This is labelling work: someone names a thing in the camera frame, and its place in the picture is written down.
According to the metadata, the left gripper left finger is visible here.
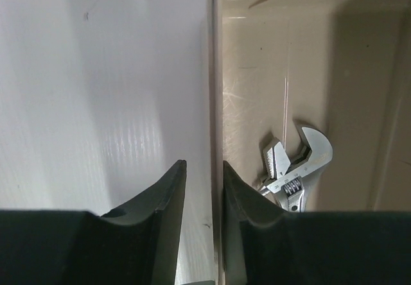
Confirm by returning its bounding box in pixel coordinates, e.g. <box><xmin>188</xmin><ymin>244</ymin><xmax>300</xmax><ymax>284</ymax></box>
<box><xmin>1</xmin><ymin>160</ymin><xmax>187</xmax><ymax>284</ymax></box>

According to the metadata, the beige toolbox with smoky lid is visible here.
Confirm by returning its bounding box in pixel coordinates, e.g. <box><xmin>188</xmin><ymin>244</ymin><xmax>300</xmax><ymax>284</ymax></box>
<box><xmin>210</xmin><ymin>0</ymin><xmax>410</xmax><ymax>284</ymax></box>

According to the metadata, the red-handled adjustable wrench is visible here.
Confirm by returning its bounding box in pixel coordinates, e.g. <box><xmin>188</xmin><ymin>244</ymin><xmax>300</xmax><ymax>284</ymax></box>
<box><xmin>258</xmin><ymin>125</ymin><xmax>333</xmax><ymax>212</ymax></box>

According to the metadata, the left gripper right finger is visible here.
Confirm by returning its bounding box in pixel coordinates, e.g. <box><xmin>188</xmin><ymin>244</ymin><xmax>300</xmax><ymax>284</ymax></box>
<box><xmin>223</xmin><ymin>163</ymin><xmax>410</xmax><ymax>284</ymax></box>

